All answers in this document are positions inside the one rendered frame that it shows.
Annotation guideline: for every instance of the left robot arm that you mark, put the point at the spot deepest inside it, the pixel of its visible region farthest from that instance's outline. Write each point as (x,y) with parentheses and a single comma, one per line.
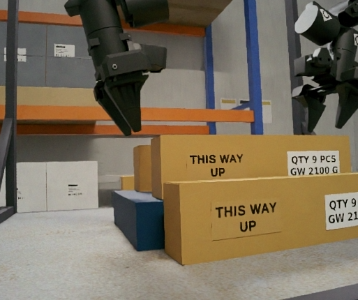
(320,26)

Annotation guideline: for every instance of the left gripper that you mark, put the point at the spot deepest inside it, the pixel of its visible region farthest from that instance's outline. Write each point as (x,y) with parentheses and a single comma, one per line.
(310,97)

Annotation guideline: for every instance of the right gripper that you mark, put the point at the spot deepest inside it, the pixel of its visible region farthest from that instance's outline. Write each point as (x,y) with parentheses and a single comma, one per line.
(118,95)

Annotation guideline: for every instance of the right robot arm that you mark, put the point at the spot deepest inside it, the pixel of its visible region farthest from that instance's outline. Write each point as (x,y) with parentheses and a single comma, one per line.
(101,14)

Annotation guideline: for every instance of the brown cardboard carton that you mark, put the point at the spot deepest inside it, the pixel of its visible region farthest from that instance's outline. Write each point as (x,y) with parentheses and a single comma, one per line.
(220,219)
(207,157)
(142,168)
(127,182)

